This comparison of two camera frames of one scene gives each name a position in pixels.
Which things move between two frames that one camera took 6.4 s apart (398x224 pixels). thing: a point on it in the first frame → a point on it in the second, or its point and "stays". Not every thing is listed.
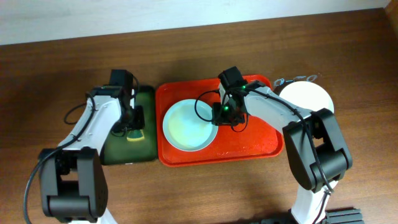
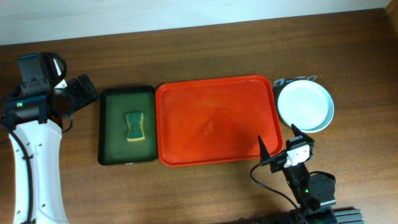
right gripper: (228, 119) → (278, 161)
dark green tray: (118, 150) stays
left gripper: (137, 121) → (83, 90)
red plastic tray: (257, 139) stays
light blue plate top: (187, 126) → (306, 104)
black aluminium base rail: (344, 215) stays
